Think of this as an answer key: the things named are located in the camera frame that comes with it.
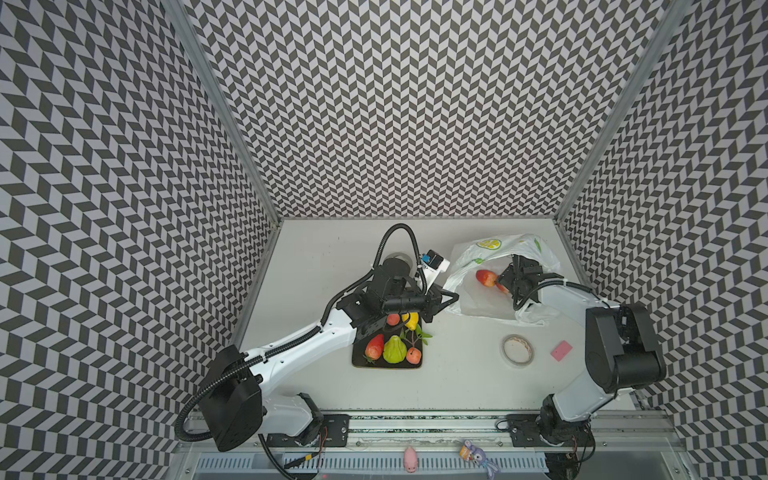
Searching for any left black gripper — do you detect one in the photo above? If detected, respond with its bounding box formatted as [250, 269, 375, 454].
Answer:
[384, 281, 462, 324]

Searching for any white plastic bag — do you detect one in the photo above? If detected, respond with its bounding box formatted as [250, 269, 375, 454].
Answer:
[443, 234, 563, 327]

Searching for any yellow fake lemon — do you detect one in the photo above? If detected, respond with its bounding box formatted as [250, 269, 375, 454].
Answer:
[402, 312, 420, 331]

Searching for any fake leafy twig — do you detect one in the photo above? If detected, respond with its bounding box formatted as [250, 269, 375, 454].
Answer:
[399, 326, 433, 350]

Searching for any small peach fake fruit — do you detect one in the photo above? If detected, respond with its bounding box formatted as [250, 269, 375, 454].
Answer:
[406, 347, 422, 365]

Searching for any green fake fruit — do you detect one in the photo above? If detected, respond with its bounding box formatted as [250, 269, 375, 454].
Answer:
[382, 336, 408, 364]

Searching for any red fake strawberry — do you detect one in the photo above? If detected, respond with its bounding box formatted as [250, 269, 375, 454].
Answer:
[364, 334, 385, 363]

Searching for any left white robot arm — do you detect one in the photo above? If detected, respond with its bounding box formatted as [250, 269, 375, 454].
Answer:
[173, 223, 458, 452]

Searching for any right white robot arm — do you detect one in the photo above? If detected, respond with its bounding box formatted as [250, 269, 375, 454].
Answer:
[499, 254, 667, 447]

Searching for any red fake fruit in bag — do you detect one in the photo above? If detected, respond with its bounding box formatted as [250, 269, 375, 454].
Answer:
[475, 269, 498, 288]

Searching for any black square mat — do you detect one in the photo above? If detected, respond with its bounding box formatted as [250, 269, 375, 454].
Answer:
[351, 315, 431, 369]

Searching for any beige masking tape roll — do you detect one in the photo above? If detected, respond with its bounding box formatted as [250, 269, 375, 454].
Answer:
[500, 334, 535, 368]

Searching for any pink eraser block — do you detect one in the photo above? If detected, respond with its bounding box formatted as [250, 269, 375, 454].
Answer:
[551, 340, 573, 362]

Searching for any purple toy figure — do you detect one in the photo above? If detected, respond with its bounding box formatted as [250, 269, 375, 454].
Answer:
[459, 440, 499, 480]

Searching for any pink toy figure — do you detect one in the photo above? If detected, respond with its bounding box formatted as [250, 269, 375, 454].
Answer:
[403, 446, 418, 473]

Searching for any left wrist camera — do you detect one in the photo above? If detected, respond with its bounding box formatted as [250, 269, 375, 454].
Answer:
[421, 250, 450, 290]

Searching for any aluminium front rail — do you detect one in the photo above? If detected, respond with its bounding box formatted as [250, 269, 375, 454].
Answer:
[179, 409, 685, 452]

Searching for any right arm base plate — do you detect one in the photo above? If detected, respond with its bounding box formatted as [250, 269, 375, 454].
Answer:
[505, 414, 594, 449]

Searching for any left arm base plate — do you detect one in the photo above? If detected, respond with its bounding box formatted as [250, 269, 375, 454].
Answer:
[266, 414, 351, 448]

